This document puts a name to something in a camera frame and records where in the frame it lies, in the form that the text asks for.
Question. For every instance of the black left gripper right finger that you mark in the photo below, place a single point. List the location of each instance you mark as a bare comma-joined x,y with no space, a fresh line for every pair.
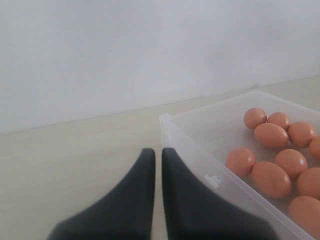
194,212

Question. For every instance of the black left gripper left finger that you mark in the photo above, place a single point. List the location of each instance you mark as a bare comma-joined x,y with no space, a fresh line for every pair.
125,213

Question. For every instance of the clear plastic container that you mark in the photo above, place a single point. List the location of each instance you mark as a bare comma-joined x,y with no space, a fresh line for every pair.
204,136

